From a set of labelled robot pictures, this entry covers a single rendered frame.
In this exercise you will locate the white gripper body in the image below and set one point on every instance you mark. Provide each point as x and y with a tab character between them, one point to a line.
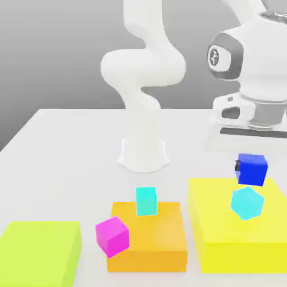
246	140

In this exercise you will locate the small blue cube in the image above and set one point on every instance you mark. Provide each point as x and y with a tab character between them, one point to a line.
253	170

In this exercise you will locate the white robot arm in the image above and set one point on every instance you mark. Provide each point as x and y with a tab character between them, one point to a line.
143	67

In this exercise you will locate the small cyan cube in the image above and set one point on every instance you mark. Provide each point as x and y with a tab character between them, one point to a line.
246	204

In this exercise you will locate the small turquoise cube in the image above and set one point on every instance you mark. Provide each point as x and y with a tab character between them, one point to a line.
146	201

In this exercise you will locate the small magenta cube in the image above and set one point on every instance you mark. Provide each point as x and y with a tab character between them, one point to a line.
112	236

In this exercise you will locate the large yellow box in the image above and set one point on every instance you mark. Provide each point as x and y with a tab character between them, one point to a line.
237	233

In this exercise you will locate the large orange box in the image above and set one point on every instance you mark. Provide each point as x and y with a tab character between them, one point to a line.
154	237

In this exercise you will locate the large lime box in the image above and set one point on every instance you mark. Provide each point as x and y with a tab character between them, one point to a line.
38	253

